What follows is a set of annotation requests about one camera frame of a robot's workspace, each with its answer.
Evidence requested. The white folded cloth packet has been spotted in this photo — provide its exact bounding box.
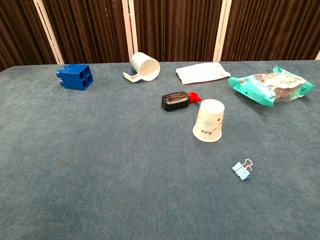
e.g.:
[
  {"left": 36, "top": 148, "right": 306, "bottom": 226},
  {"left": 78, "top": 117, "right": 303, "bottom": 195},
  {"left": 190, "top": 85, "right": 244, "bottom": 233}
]
[{"left": 175, "top": 61, "right": 232, "bottom": 86}]

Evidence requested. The white partition frame post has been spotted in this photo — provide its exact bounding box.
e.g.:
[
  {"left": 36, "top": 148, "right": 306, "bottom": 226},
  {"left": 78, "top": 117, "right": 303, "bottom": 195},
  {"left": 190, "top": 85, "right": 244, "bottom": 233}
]
[
  {"left": 121, "top": 0, "right": 139, "bottom": 62},
  {"left": 32, "top": 0, "right": 65, "bottom": 65},
  {"left": 212, "top": 0, "right": 233, "bottom": 62}
]

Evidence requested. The teal snack bag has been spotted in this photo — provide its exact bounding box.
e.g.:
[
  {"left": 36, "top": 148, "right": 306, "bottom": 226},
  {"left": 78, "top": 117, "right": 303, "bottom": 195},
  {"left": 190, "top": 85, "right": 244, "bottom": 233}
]
[{"left": 227, "top": 65, "right": 317, "bottom": 108}]

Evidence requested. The white plastic mug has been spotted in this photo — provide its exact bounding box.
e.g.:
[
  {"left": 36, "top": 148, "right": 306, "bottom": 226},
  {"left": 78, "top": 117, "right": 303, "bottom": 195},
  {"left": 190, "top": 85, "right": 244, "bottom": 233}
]
[{"left": 122, "top": 51, "right": 161, "bottom": 84}]

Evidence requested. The blue plastic building block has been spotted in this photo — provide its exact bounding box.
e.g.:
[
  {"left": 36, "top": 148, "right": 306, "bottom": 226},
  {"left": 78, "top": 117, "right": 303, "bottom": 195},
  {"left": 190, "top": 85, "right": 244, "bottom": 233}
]
[{"left": 55, "top": 63, "right": 95, "bottom": 92}]

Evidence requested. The brown pleated curtain panel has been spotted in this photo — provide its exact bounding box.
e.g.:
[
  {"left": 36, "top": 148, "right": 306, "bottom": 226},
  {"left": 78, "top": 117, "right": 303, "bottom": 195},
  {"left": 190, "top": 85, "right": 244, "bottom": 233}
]
[
  {"left": 220, "top": 0, "right": 320, "bottom": 62},
  {"left": 0, "top": 0, "right": 57, "bottom": 72},
  {"left": 41, "top": 0, "right": 130, "bottom": 64},
  {"left": 133, "top": 0, "right": 223, "bottom": 63}
]

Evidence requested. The white printed paper cup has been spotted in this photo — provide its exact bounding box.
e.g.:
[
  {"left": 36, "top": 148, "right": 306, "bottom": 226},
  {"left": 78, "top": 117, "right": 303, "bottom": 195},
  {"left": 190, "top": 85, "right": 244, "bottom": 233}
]
[{"left": 192, "top": 98, "right": 226, "bottom": 143}]

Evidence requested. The light blue binder clip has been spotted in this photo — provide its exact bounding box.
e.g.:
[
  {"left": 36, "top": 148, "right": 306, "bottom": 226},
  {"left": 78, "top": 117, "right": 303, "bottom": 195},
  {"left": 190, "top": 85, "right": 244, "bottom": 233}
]
[{"left": 231, "top": 158, "right": 253, "bottom": 182}]

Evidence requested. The black bottle with red cap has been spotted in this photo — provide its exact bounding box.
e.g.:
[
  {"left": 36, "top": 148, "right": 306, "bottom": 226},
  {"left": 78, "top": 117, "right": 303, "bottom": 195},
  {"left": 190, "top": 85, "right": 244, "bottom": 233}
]
[{"left": 161, "top": 91, "right": 202, "bottom": 112}]

